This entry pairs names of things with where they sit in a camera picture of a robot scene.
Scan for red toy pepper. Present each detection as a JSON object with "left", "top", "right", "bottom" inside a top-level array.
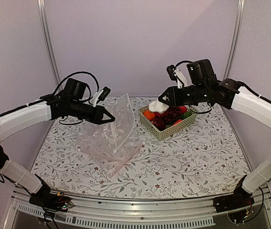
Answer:
[{"left": 154, "top": 112, "right": 164, "bottom": 118}]

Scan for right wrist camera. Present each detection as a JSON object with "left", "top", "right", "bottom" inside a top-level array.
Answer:
[{"left": 166, "top": 65, "right": 188, "bottom": 89}]

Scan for clear pink-zipper zip bag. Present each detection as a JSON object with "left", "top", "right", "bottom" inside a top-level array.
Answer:
[{"left": 78, "top": 140, "right": 143, "bottom": 178}]

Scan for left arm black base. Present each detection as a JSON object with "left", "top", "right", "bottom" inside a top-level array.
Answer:
[{"left": 29, "top": 175, "right": 73, "bottom": 212}]

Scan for right aluminium frame post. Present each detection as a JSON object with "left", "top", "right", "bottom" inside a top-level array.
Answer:
[{"left": 223, "top": 0, "right": 246, "bottom": 79}]

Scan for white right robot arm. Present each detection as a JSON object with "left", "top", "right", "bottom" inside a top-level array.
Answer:
[{"left": 157, "top": 59, "right": 271, "bottom": 208}]

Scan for floral patterned table mat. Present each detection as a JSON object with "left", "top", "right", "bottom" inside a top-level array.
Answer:
[{"left": 31, "top": 105, "right": 250, "bottom": 199}]

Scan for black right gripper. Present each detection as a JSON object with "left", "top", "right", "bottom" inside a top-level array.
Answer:
[{"left": 158, "top": 83, "right": 208, "bottom": 107}]

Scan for orange toy fruit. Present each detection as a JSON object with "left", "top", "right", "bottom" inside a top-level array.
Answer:
[{"left": 143, "top": 110, "right": 156, "bottom": 121}]

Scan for aluminium frame post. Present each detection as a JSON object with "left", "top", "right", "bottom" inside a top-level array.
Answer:
[
  {"left": 37, "top": 0, "right": 62, "bottom": 89},
  {"left": 223, "top": 0, "right": 246, "bottom": 79}
]

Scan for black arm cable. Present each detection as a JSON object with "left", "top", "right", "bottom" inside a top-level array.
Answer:
[
  {"left": 54, "top": 71, "right": 100, "bottom": 96},
  {"left": 173, "top": 61, "right": 271, "bottom": 115}
]

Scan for left aluminium frame post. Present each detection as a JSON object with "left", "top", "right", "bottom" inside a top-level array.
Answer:
[{"left": 37, "top": 0, "right": 62, "bottom": 89}]

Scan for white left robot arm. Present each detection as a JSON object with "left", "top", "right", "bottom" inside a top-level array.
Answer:
[{"left": 0, "top": 79, "right": 115, "bottom": 207}]

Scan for beige perforated plastic basket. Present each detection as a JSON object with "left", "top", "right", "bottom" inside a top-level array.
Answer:
[{"left": 138, "top": 106, "right": 197, "bottom": 141}]

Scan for green toy vegetable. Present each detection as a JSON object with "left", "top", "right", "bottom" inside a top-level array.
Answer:
[{"left": 179, "top": 111, "right": 193, "bottom": 120}]

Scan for white toy garlic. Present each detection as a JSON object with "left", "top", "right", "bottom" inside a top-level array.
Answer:
[{"left": 148, "top": 100, "right": 169, "bottom": 114}]

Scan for aluminium front rail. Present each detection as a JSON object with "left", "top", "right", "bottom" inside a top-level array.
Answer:
[{"left": 3, "top": 187, "right": 271, "bottom": 229}]

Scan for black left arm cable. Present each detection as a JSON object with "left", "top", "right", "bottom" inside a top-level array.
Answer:
[{"left": 54, "top": 71, "right": 100, "bottom": 96}]

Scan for clear white-dotted zip bag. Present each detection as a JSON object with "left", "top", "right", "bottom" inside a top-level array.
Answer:
[{"left": 77, "top": 94, "right": 135, "bottom": 157}]

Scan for dark purple toy grapes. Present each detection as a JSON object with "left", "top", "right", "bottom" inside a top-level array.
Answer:
[{"left": 162, "top": 107, "right": 183, "bottom": 125}]

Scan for red toy tomato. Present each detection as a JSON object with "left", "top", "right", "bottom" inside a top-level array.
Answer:
[{"left": 179, "top": 106, "right": 188, "bottom": 114}]

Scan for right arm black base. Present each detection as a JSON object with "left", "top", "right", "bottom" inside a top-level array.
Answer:
[{"left": 213, "top": 176, "right": 255, "bottom": 224}]

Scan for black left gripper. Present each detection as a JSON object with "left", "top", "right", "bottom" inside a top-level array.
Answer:
[{"left": 69, "top": 99, "right": 115, "bottom": 125}]

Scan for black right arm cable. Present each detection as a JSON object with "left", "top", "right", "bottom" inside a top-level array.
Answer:
[{"left": 173, "top": 61, "right": 271, "bottom": 115}]

